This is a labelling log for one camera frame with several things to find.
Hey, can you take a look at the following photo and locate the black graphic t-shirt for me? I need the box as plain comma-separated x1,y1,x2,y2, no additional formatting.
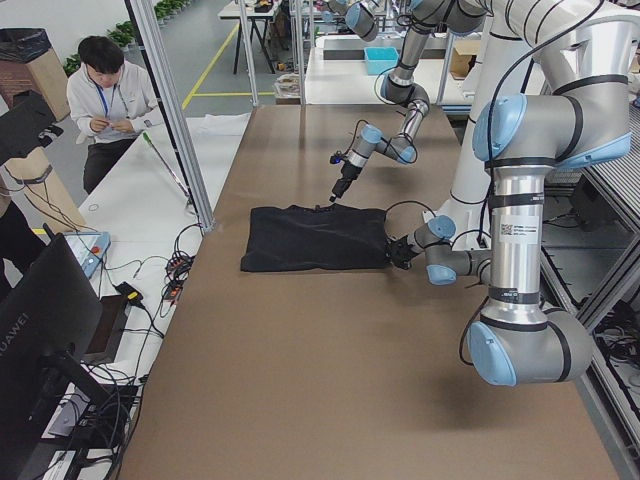
241,204,389,273

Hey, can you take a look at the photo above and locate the teach pendant with red button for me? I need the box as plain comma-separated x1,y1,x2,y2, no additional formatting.
64,232,111,278

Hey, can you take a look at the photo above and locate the blue plastic bin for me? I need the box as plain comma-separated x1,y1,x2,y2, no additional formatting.
364,47,399,76

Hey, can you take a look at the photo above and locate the seated man in grey hoodie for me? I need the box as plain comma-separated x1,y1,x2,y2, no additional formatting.
66,36,163,194

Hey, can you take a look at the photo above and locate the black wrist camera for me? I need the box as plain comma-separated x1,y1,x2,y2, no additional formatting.
329,151,346,165

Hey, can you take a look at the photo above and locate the white side table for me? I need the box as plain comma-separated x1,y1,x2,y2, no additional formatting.
72,126,248,385

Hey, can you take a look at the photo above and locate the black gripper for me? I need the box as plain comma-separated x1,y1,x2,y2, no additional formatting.
329,162,361,203
387,237,415,270

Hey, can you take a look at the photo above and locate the green handled reacher tool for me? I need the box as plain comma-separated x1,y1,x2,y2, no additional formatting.
142,132,191,203

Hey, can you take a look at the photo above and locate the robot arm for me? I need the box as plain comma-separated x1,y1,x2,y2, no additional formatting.
462,1,639,386
330,1,486,202

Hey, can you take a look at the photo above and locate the cardboard box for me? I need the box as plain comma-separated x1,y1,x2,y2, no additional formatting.
449,39,481,80

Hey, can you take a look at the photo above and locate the aluminium frame post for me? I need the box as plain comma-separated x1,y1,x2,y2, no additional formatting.
125,0,215,234

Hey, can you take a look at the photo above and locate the black power adapter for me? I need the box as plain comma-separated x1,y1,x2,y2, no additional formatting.
114,282,144,308

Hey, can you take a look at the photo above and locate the black Huawei monitor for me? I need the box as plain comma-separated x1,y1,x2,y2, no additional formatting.
1,234,108,454

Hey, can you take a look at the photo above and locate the orange grey usb hub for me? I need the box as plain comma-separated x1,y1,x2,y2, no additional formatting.
162,285,182,305
165,253,194,274

